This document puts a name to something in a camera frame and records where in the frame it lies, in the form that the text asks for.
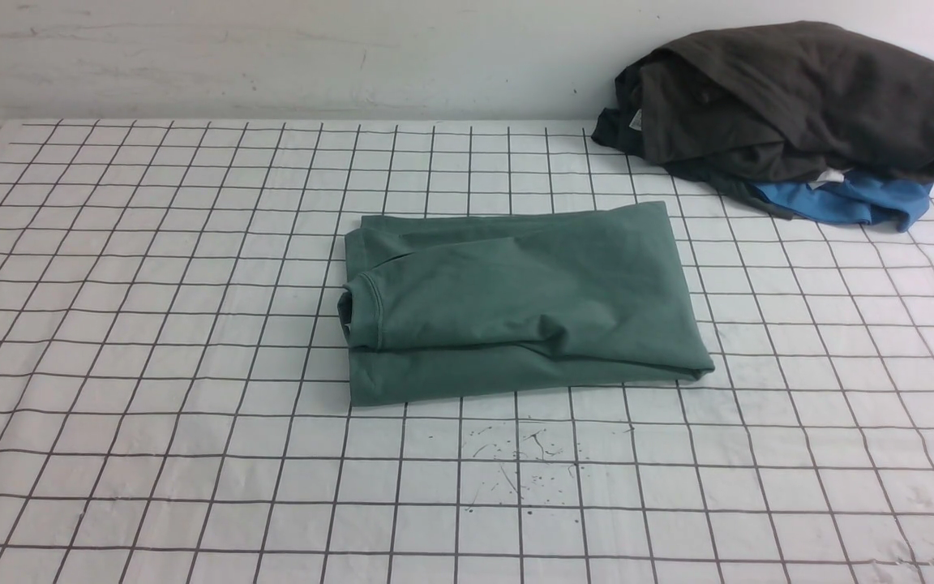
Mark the white grid-pattern tablecloth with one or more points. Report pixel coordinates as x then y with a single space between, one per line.
172 378

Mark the dark grey-brown garment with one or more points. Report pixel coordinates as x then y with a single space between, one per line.
786 102

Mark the blue garment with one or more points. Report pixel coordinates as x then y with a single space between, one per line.
853 198

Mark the dark green garment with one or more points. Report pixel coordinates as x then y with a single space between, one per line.
628 128

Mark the green long-sleeve top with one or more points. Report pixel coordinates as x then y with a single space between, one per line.
449 307

